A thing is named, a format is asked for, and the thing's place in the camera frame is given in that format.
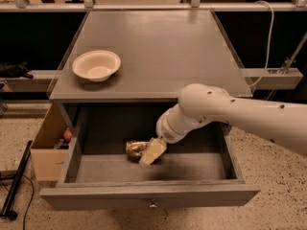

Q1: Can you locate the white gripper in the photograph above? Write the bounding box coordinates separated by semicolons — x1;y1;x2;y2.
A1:
139;107;192;166

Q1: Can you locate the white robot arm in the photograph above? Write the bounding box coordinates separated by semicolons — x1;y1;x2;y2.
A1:
140;83;307;165

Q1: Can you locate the open grey top drawer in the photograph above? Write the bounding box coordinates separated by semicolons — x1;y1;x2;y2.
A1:
40;103;260;210

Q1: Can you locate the silver drawer knob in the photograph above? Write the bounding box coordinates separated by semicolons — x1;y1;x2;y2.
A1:
149;199;157;209

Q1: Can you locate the orange ball in box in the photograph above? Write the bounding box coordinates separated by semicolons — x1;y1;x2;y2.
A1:
62;129;72;142

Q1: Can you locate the grey wooden cabinet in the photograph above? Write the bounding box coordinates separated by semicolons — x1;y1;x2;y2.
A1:
46;9;255;136

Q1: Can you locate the white paper bowl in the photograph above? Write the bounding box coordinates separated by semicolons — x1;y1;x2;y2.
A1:
72;50;121;82

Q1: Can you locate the cardboard box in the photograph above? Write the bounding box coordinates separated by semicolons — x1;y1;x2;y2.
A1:
31;104;71;181

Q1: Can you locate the black cloth on ledge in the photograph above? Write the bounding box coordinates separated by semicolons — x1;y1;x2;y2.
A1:
0;62;34;79

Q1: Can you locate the black stand leg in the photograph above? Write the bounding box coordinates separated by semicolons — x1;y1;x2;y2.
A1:
0;141;32;220

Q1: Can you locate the white hanging cable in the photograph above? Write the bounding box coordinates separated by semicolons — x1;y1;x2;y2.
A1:
248;0;275;88

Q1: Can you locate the black floor cable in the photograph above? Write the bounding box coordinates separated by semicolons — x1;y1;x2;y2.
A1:
0;173;35;230

